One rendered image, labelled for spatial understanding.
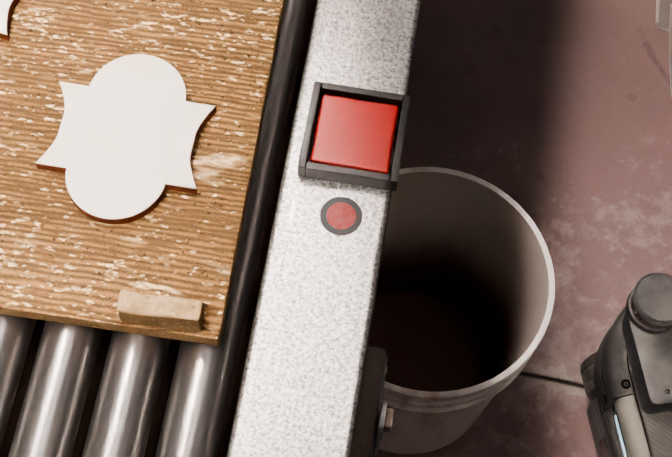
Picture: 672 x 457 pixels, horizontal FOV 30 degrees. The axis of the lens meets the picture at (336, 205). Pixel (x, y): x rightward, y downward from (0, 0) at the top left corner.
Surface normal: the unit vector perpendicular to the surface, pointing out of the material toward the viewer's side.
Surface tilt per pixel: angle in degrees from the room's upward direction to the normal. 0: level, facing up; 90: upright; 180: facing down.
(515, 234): 87
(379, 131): 0
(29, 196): 0
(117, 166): 0
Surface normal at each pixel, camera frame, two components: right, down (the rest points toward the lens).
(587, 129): 0.04, -0.42
